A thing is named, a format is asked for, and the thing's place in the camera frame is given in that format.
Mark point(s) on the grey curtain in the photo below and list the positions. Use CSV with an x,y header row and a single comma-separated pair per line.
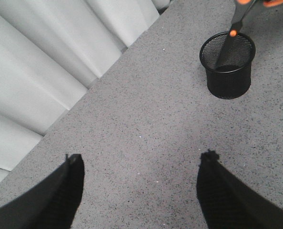
x,y
51,51

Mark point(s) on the black mesh pen bucket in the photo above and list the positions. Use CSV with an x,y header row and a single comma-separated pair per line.
x,y
232,77

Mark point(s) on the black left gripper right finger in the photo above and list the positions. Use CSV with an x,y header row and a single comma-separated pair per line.
x,y
227,203

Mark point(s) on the grey orange scissors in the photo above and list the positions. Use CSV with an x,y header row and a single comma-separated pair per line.
x,y
243,9

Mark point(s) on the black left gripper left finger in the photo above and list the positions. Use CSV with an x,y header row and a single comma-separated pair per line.
x,y
52,203

